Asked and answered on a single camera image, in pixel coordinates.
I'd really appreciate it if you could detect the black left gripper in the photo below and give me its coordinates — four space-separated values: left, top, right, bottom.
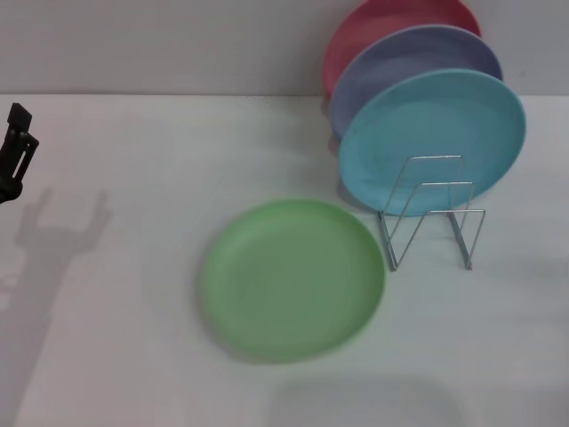
0 102 40 205

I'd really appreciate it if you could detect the green round plate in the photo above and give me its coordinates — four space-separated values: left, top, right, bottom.
198 197 387 366

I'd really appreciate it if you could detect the red round plate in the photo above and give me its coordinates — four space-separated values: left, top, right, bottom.
323 0 483 101

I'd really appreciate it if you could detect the purple round plate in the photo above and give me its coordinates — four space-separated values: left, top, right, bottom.
329 24 505 141

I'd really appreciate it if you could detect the cyan round plate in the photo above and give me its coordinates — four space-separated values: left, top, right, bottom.
337 68 528 218

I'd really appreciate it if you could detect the silver wire plate rack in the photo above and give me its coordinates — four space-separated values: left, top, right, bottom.
377 154 486 272

